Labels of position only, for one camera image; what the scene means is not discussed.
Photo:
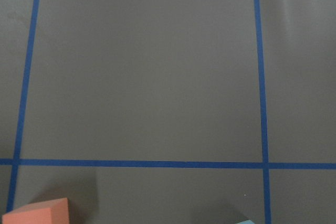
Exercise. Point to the far orange foam block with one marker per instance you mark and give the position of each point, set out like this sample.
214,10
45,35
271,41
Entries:
51,211

